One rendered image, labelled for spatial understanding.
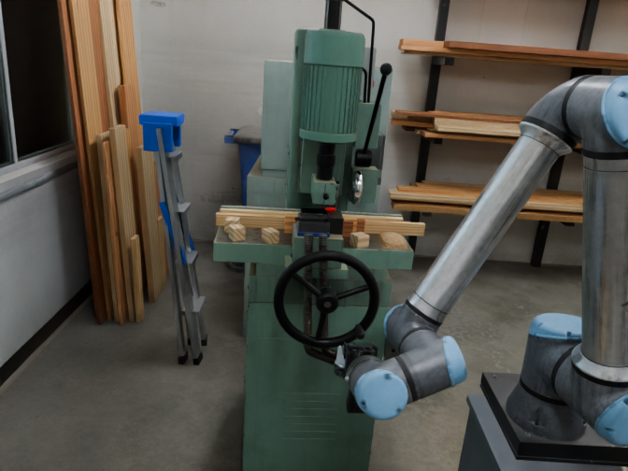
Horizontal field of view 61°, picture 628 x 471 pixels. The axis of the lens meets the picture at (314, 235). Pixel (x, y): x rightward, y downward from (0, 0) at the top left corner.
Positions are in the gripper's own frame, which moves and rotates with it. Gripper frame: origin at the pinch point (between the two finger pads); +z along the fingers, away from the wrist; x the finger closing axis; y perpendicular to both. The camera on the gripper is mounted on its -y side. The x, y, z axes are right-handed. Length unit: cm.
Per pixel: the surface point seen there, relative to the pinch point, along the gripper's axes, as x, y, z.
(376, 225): -12, 37, 38
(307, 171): 11, 54, 42
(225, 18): 61, 186, 234
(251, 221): 28, 37, 38
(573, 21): -178, 195, 213
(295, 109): 16, 75, 44
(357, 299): -5.8, 13.7, 30.1
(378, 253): -10.5, 28.2, 24.8
